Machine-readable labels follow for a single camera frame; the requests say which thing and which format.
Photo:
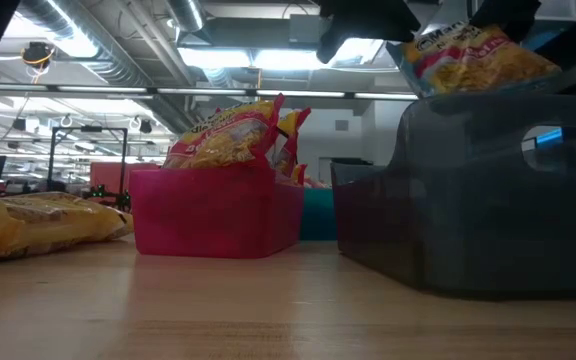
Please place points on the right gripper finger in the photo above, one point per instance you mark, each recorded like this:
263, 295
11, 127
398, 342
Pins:
368, 20
508, 15

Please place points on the blue Maruchan noodle pack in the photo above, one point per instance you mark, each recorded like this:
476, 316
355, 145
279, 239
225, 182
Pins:
468, 60

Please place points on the red Maruchan noodle pack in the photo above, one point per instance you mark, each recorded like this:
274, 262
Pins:
299, 174
290, 135
223, 140

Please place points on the dark grey plastic bin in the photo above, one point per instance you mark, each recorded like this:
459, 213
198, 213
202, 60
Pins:
468, 210

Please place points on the teal plastic bin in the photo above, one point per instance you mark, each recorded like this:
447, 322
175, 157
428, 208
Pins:
318, 215

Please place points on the red plastic bin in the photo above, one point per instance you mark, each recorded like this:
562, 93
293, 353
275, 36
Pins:
208, 215

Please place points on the long horizontal light bar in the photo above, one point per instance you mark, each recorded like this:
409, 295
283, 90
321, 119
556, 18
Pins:
193, 91

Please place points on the red background cabinet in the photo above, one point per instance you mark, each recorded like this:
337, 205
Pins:
113, 175

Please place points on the black background gantry frame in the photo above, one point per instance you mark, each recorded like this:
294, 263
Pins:
88, 130

